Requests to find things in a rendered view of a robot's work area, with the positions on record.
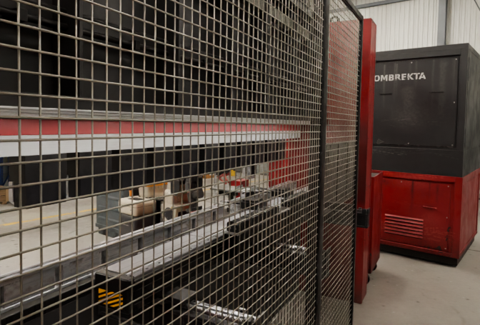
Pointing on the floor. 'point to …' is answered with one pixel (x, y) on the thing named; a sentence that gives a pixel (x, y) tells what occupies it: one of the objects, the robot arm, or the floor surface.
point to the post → (322, 148)
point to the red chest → (375, 220)
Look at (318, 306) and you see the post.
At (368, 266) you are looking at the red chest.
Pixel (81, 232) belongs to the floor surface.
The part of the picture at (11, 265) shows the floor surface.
